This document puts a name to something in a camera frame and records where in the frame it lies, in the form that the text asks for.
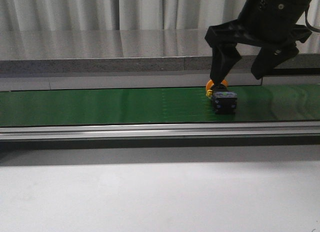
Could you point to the aluminium conveyor frame rail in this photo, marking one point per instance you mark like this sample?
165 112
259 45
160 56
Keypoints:
160 130

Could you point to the green conveyor belt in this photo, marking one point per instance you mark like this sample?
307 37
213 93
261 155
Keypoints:
155 105

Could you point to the white curtain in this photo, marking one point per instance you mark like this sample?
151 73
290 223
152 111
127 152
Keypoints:
85 15

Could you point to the grey stone counter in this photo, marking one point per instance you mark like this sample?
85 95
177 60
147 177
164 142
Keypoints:
57 60

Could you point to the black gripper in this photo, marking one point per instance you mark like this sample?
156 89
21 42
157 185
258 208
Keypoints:
261 23

